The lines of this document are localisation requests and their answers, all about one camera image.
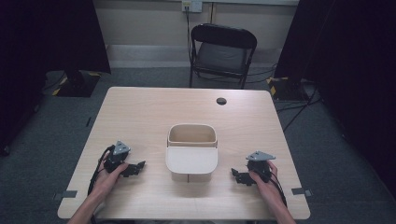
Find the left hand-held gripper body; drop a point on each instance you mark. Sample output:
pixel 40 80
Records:
pixel 115 158

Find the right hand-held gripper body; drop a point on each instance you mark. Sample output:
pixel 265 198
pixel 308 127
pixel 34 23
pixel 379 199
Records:
pixel 260 166

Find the beige plastic bin with lid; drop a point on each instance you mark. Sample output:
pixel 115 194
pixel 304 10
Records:
pixel 191 158

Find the person's right hand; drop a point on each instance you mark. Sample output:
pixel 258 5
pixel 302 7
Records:
pixel 269 188

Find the person's left hand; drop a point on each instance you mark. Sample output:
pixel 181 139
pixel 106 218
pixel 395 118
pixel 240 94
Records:
pixel 106 182

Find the small dark tape strip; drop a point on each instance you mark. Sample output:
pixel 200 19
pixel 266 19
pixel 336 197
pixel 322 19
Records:
pixel 88 121

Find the grey tape strip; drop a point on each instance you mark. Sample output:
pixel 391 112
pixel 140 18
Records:
pixel 301 191
pixel 67 194

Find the black stand base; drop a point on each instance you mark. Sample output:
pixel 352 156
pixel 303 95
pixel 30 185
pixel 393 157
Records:
pixel 77 85
pixel 285 88

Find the black folding chair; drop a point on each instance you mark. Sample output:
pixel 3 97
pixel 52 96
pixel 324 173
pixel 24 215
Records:
pixel 222 56

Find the dark curtain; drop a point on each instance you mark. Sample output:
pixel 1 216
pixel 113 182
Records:
pixel 351 62

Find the white wall socket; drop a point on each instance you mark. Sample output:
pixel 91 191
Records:
pixel 192 5

